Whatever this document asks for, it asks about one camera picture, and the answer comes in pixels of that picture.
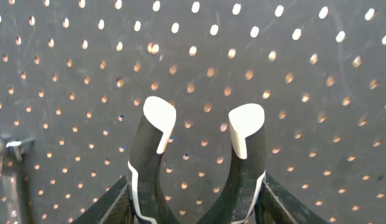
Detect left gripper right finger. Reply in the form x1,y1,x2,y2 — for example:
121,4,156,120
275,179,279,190
254,172,328,224

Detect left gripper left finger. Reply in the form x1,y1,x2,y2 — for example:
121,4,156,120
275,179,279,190
70,175,134,224

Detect black and white pliers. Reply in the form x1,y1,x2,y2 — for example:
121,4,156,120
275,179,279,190
127,95,267,224

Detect black pegboard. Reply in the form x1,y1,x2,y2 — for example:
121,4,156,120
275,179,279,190
0,0,386,224

